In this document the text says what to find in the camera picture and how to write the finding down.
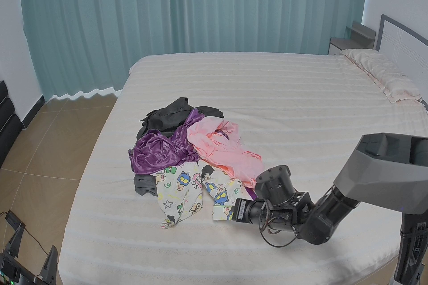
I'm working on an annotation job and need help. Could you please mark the purple satin garment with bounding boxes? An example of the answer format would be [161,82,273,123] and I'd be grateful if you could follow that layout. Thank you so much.
[129,107,256,199]

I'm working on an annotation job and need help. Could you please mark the pink garment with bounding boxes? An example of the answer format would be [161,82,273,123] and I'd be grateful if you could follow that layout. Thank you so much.
[187,116,263,189]

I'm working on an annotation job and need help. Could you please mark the blue-green curtain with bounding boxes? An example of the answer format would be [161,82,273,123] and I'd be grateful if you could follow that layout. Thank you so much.
[20,0,367,100]

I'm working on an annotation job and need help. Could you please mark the pale pink pillow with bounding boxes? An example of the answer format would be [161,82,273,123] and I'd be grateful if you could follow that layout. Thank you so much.
[339,49,423,104]

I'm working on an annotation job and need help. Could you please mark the black power adapter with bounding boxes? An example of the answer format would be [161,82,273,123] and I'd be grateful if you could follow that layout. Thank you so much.
[5,210,26,229]

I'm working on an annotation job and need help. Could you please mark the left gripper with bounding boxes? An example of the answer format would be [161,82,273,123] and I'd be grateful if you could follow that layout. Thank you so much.
[0,224,60,285]

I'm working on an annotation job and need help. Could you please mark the black cable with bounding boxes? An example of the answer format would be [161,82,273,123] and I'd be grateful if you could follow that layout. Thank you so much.
[0,210,47,254]
[259,220,301,248]

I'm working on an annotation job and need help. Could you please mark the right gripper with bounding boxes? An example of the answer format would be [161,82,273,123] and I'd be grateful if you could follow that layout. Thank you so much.
[234,198,270,224]

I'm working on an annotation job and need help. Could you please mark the dark grey garment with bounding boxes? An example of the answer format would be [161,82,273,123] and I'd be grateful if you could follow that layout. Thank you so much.
[133,173,158,196]

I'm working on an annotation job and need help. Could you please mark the white printed pyjama top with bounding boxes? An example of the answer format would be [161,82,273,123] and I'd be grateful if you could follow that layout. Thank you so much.
[154,162,243,230]

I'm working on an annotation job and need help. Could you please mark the bed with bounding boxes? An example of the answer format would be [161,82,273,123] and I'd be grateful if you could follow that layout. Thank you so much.
[58,14,428,285]

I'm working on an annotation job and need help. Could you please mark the black garment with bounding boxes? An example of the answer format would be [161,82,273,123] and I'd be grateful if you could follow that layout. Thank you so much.
[136,97,224,141]

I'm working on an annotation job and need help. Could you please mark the grey bedside table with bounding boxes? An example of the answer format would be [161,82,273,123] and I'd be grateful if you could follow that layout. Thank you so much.
[329,21,377,55]

